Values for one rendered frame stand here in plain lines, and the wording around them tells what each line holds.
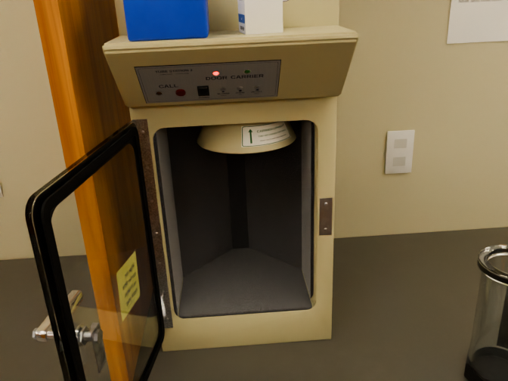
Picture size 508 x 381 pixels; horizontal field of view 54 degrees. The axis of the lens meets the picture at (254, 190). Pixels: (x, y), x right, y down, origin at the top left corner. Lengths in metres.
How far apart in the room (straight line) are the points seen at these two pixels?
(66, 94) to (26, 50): 0.57
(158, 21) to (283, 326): 0.59
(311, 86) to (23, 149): 0.81
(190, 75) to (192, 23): 0.08
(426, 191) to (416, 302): 0.38
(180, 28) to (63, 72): 0.17
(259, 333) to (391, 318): 0.27
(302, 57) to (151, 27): 0.20
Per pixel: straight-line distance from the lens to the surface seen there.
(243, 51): 0.65
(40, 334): 0.65
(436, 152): 1.36
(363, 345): 0.99
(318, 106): 0.79
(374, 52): 1.25
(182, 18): 0.65
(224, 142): 0.82
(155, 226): 0.85
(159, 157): 0.81
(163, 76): 0.69
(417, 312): 1.09
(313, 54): 0.67
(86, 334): 0.63
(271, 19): 0.68
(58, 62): 0.70
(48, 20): 0.70
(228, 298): 0.98
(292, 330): 0.97
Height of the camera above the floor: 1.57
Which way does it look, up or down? 23 degrees down
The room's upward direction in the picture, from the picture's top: 2 degrees counter-clockwise
